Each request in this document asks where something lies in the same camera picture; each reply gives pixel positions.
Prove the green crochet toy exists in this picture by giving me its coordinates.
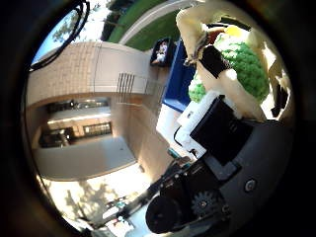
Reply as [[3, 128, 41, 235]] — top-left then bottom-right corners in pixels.
[[188, 24, 271, 104]]

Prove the blue plastic container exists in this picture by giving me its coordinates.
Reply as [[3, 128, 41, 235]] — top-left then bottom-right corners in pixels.
[[162, 39, 198, 113]]

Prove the black case with white contents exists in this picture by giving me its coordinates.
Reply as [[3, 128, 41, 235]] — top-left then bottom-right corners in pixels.
[[149, 37, 175, 68]]

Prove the beige brick building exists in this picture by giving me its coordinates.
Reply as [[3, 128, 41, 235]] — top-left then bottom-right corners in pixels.
[[26, 40, 176, 182]]

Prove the black cable loop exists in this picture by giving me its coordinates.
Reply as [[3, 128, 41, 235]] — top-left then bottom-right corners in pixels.
[[29, 0, 91, 72]]

